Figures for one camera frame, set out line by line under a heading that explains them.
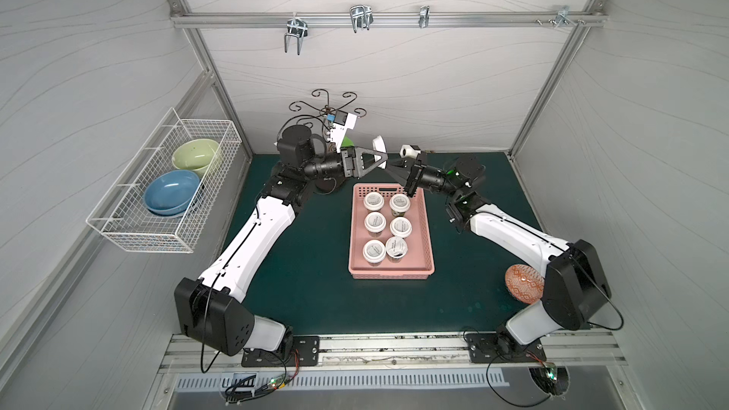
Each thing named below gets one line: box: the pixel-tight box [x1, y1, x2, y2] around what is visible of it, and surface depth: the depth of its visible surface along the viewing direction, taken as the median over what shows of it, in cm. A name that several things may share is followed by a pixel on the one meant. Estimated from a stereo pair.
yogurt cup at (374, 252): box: [362, 239, 387, 267], surface depth 86 cm
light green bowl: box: [171, 138, 220, 179], surface depth 73 cm
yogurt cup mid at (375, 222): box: [363, 210, 388, 238], surface depth 93 cm
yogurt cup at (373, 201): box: [362, 191, 385, 211], surface depth 98 cm
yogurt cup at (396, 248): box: [385, 236, 409, 263], surface depth 88 cm
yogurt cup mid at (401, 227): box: [389, 216, 413, 239], surface depth 92 cm
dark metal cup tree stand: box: [277, 89, 368, 136], surface depth 95 cm
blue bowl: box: [142, 168, 201, 218], surface depth 64 cm
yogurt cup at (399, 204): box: [389, 192, 412, 218], surface depth 98 cm
